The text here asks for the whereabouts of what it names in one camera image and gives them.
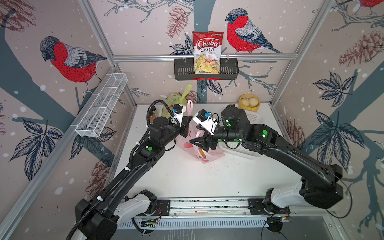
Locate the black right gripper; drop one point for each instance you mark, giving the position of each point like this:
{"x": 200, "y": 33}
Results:
{"x": 208, "y": 139}

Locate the white perforated plastic basket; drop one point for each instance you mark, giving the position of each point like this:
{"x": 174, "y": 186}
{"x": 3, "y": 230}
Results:
{"x": 243, "y": 149}

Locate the white wire mesh shelf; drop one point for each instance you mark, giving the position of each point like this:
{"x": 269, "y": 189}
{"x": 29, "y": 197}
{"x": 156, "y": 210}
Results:
{"x": 98, "y": 114}

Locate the green avocado print plastic bag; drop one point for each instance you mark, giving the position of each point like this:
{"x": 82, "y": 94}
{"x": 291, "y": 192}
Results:
{"x": 174, "y": 99}

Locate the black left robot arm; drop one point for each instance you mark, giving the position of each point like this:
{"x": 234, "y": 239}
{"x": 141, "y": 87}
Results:
{"x": 98, "y": 218}

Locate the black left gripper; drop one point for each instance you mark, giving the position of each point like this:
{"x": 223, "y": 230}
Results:
{"x": 184, "y": 126}

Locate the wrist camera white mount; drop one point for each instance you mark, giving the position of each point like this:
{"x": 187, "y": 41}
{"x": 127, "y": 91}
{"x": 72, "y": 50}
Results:
{"x": 206, "y": 120}
{"x": 177, "y": 114}

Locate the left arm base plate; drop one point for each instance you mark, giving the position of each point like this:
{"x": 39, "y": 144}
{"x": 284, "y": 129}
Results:
{"x": 157, "y": 208}

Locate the orange yellow peach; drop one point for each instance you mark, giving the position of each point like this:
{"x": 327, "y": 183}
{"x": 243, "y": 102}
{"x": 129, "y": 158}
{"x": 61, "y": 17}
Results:
{"x": 202, "y": 154}

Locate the Chuba cassava chips bag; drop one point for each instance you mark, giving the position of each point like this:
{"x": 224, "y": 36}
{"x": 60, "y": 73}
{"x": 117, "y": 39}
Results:
{"x": 207, "y": 52}

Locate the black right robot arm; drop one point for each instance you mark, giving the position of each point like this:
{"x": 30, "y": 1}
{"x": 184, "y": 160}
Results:
{"x": 320, "y": 186}

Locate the black wall shelf basket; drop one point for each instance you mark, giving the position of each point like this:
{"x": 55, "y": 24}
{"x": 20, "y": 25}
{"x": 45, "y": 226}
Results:
{"x": 187, "y": 70}

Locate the yellow bowl with buns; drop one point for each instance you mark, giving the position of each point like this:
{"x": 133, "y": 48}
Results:
{"x": 249, "y": 102}

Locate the brown spice jar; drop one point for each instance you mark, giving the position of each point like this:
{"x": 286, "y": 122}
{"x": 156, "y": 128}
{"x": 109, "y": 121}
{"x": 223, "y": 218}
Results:
{"x": 152, "y": 116}

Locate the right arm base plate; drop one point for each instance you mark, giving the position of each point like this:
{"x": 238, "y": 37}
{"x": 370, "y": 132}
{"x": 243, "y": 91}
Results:
{"x": 257, "y": 206}

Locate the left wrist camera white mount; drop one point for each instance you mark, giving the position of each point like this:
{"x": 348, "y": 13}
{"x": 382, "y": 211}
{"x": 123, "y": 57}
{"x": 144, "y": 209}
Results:
{"x": 177, "y": 114}

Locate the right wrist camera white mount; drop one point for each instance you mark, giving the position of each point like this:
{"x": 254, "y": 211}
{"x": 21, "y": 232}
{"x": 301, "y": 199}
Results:
{"x": 206, "y": 120}

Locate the pink plastic bag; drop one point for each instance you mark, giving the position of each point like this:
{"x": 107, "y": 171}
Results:
{"x": 196, "y": 131}

